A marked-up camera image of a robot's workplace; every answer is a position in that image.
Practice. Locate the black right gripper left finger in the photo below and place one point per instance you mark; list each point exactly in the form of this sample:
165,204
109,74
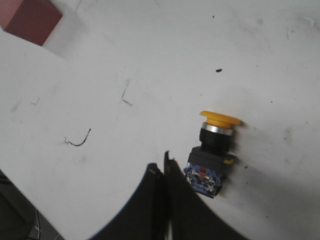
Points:
144,216

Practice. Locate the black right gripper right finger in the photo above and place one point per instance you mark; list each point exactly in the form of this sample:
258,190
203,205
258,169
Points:
190,218

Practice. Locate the yellow mushroom push button switch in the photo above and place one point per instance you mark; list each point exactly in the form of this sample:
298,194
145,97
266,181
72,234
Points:
208,163

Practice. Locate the pink cube block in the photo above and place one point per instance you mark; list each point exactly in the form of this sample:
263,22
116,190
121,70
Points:
31,20

